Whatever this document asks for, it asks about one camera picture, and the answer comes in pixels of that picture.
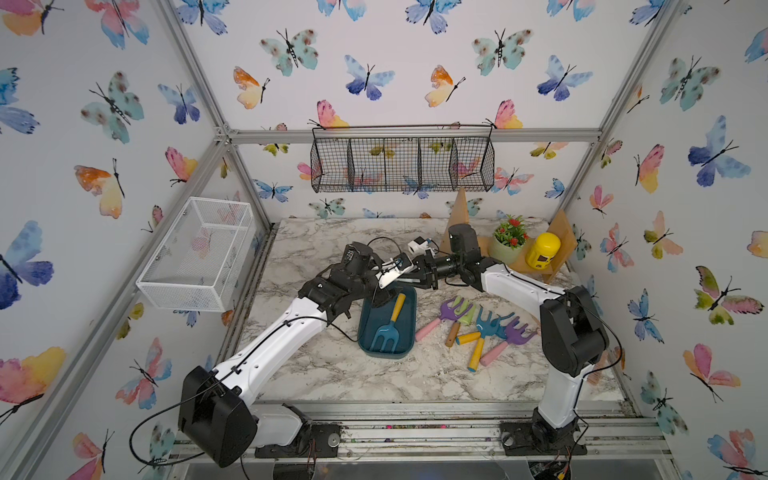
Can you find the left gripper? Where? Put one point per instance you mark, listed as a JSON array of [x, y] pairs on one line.
[[381, 297]]

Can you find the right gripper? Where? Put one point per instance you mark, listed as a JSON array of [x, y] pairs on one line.
[[427, 272]]

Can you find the teal plastic storage box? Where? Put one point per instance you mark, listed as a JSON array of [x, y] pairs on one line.
[[373, 317]]

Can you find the blue rake yellow handle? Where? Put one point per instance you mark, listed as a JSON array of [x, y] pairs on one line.
[[387, 336]]

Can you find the light blue fork white handle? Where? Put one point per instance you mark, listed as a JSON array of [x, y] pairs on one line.
[[391, 271]]

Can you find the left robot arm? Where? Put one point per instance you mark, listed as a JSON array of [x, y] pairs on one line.
[[215, 413]]

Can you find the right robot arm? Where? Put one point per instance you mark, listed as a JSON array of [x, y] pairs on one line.
[[573, 337]]

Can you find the potted red flower plant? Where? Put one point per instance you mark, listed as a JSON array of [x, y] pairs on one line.
[[508, 239]]

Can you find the yellow canister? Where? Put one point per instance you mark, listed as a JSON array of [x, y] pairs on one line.
[[545, 247]]

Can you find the wooden shelf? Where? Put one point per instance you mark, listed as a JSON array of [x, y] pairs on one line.
[[558, 226]]

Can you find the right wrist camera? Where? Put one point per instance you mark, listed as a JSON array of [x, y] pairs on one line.
[[421, 246]]

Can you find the purple rake pink handle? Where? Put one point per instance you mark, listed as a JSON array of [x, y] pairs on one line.
[[514, 333], [451, 310]]

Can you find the black wire wall basket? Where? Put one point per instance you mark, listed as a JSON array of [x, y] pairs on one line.
[[415, 160]]

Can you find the white mesh wall basket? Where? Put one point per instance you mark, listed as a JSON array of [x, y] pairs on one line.
[[199, 260]]

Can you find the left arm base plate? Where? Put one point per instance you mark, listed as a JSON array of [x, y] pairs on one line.
[[313, 441]]

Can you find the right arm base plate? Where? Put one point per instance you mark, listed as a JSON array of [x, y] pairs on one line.
[[531, 438]]

